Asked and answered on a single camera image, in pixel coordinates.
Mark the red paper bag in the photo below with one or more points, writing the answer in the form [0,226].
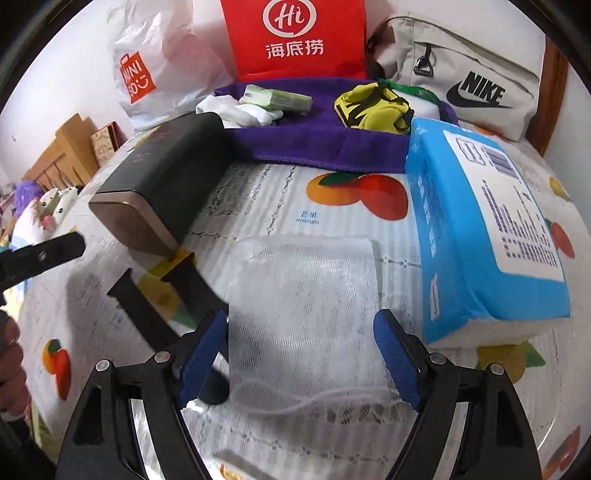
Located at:
[295,41]

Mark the white beige plush toy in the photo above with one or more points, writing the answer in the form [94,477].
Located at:
[39,221]

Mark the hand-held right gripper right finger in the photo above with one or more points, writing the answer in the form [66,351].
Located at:
[399,364]

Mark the wooden headboard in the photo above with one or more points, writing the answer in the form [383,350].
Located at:
[60,152]

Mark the person's left hand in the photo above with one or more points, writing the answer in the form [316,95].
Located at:
[11,369]

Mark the purple fluffy toy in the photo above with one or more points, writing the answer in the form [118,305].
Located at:
[25,194]

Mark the white cloth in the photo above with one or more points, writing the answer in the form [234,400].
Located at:
[231,113]

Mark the white plastic shopping bag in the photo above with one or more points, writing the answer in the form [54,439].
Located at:
[157,64]

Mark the fruit print tablecloth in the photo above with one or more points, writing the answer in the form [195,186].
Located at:
[295,207]

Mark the clear white mesh pouch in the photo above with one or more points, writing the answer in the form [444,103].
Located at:
[304,314]

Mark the purple fabric storage tray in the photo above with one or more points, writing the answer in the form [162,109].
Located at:
[300,143]

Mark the light green tissue packet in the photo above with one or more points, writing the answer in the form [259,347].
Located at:
[274,99]

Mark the dark box with gold end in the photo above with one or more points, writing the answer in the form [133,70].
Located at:
[157,175]

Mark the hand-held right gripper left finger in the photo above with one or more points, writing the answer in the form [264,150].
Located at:
[201,364]

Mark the blue tissue pack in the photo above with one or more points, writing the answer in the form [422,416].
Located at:
[485,240]

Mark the white spotted plush toy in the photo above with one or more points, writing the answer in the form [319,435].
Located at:
[57,201]

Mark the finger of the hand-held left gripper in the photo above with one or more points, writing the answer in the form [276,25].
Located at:
[41,258]

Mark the brown wooden door frame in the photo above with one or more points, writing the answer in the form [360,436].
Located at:
[547,92]

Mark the patterned brown box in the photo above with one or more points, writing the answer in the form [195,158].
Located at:
[107,143]

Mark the grey waist bag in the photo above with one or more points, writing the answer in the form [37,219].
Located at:
[461,87]

